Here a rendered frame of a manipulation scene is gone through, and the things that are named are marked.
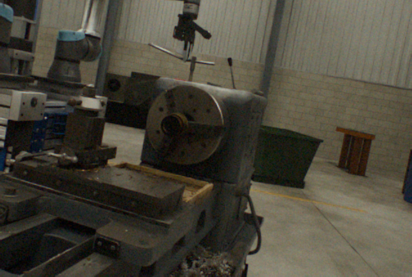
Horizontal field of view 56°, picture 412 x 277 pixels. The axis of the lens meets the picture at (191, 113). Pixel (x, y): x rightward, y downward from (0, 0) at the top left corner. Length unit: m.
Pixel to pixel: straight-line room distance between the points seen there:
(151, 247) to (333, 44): 11.57
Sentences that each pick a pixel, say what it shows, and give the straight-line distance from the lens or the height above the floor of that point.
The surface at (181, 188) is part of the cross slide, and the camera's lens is 0.98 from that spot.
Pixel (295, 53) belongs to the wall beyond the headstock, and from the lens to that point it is 11.86.
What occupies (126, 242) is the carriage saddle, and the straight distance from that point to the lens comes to 0.80.
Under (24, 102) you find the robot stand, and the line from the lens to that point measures 1.31.
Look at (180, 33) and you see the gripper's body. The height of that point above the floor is 1.46.
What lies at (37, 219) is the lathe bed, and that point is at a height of 0.87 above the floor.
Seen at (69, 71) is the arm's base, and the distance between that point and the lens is 1.81.
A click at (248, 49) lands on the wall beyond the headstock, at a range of 11.72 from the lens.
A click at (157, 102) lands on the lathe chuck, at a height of 1.15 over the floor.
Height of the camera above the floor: 1.21
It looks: 3 degrees down
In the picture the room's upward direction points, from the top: 10 degrees clockwise
